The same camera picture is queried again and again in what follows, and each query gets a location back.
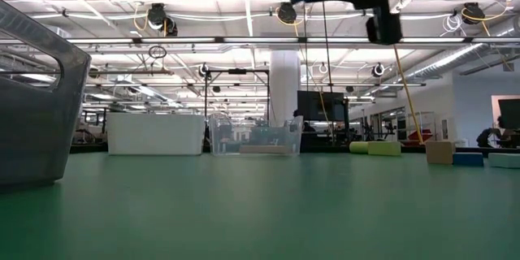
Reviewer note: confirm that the yellow cylinder block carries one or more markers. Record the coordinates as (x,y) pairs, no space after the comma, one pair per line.
(358,148)

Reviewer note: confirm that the yellow-green rectangular block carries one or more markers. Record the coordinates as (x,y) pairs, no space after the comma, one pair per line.
(384,148)

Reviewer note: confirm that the thick wooden block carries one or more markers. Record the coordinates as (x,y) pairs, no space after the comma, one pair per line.
(440,153)

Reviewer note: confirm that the blue rectangular block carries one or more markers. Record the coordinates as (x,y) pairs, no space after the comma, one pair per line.
(468,159)

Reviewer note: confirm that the mint rectangular block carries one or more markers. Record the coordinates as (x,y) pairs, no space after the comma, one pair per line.
(504,161)

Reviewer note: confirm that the long ceiling light strip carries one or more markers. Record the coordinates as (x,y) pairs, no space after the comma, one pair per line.
(260,40)

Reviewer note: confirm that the white round pillar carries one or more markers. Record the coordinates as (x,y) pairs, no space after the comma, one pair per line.
(284,85)

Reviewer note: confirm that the black monitor on stand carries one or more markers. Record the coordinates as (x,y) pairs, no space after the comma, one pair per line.
(313,105)

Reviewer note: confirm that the red angled object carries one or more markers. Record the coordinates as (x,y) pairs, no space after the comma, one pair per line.
(420,136)

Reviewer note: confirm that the clear plastic bin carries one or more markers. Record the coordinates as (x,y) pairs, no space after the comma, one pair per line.
(219,142)

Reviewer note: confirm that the white plastic bin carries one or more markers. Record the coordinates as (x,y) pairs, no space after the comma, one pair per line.
(154,134)

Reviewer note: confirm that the dark smoky plastic bin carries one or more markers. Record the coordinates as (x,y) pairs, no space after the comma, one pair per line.
(32,138)

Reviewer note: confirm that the black gantry frame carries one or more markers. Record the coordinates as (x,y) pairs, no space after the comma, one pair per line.
(237,71)

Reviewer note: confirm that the silver ventilation duct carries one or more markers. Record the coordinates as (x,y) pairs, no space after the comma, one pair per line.
(447,63)

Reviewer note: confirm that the black table frame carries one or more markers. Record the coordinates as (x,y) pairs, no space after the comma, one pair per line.
(325,150)

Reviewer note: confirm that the black wall monitor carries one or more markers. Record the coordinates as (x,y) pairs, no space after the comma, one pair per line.
(510,113)

